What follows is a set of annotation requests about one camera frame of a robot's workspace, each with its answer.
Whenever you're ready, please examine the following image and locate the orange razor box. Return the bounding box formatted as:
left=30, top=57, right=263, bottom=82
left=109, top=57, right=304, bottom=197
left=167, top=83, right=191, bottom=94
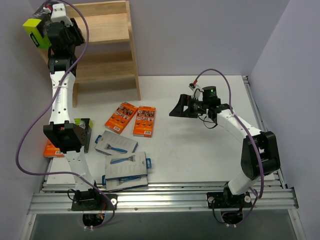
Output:
left=132, top=106, right=156, bottom=138
left=104, top=102, right=138, bottom=134
left=43, top=140, right=64, bottom=158

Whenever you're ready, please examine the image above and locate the grey blue razor pack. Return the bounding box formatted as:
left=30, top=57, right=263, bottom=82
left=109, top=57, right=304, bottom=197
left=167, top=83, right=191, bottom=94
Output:
left=102, top=175, right=148, bottom=192
left=95, top=130, right=138, bottom=156
left=104, top=152, right=152, bottom=181

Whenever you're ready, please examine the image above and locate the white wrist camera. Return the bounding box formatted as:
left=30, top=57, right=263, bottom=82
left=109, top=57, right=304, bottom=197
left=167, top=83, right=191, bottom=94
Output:
left=42, top=1, right=73, bottom=27
left=189, top=80, right=203, bottom=100

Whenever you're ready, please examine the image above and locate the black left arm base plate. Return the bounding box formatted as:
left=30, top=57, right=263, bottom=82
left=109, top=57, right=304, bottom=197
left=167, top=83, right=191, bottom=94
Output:
left=71, top=191, right=118, bottom=212

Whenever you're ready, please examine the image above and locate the aluminium rail frame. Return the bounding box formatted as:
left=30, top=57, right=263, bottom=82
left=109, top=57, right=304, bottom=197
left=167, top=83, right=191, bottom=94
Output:
left=22, top=75, right=306, bottom=240

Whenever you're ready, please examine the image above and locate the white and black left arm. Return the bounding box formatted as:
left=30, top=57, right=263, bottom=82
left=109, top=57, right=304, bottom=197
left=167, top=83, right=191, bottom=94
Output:
left=43, top=18, right=104, bottom=211

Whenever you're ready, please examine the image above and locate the orange razor box right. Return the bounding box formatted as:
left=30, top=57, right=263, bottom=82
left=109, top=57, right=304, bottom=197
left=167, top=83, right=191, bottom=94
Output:
left=132, top=106, right=156, bottom=138

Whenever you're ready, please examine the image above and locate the grey blue razor pack middle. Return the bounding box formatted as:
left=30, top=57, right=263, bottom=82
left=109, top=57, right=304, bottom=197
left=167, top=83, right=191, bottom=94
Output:
left=104, top=152, right=152, bottom=181

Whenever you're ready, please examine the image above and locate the wooden three-tier shelf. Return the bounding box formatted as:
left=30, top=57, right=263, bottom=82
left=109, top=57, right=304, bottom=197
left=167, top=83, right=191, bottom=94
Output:
left=37, top=0, right=142, bottom=108

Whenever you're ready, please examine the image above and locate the grey blue razor pack lower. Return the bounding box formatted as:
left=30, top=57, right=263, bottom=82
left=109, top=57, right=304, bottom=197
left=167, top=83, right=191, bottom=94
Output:
left=102, top=175, right=148, bottom=192

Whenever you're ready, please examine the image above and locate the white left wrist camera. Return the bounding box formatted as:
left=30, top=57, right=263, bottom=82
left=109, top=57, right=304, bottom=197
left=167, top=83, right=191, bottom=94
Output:
left=42, top=1, right=73, bottom=27

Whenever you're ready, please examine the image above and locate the black green razor box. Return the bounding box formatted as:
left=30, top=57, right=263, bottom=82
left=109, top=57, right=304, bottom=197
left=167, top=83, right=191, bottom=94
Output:
left=74, top=118, right=93, bottom=154
left=22, top=0, right=53, bottom=50

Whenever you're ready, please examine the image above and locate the orange razor box far left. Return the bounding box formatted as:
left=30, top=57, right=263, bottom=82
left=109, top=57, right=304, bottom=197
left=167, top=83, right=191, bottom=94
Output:
left=43, top=140, right=64, bottom=158

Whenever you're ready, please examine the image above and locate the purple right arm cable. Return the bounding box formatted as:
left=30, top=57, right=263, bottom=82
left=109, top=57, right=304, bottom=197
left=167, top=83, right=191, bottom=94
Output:
left=193, top=68, right=266, bottom=226

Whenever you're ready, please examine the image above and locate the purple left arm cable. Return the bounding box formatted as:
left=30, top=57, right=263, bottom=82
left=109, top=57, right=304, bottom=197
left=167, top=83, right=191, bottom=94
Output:
left=15, top=0, right=116, bottom=229

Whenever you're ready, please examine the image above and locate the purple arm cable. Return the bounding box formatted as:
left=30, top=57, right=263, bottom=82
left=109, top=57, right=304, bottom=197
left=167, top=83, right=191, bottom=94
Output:
left=193, top=68, right=266, bottom=226
left=15, top=0, right=116, bottom=229

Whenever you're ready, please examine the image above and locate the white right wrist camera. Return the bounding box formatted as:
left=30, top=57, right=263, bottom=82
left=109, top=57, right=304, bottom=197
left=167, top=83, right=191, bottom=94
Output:
left=189, top=80, right=203, bottom=100

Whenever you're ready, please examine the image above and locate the grey blue razor pack upper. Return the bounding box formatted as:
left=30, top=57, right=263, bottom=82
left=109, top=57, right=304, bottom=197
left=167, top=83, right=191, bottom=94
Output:
left=95, top=130, right=138, bottom=156

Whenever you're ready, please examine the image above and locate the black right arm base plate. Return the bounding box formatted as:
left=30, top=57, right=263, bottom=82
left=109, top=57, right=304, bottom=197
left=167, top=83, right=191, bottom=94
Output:
left=206, top=191, right=252, bottom=209

